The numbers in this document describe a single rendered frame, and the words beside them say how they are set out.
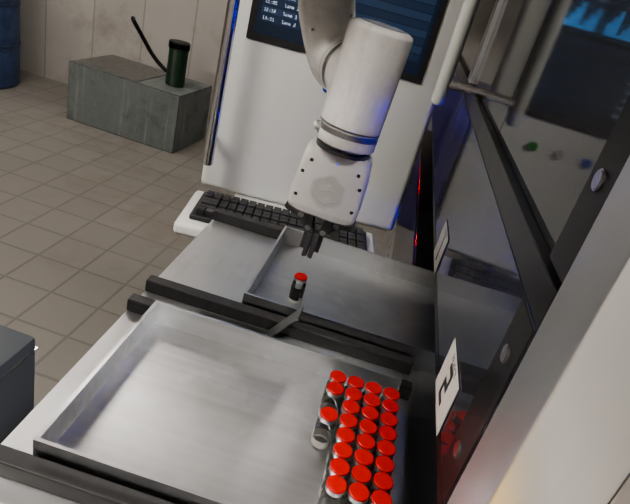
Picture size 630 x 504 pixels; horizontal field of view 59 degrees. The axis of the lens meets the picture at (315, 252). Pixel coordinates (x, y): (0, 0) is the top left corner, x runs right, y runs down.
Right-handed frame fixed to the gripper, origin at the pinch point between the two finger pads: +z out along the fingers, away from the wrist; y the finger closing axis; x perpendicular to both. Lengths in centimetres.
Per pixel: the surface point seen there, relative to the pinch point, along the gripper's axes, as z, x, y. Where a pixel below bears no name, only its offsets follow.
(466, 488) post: -6.9, -43.9, 18.7
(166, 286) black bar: 9.9, -9.3, -17.3
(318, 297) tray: 10.6, 3.2, 3.8
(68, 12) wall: 57, 348, -249
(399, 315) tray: 9.9, 5.5, 17.3
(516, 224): -21.7, -27.1, 18.0
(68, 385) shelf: 12.0, -30.5, -19.2
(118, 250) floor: 103, 136, -89
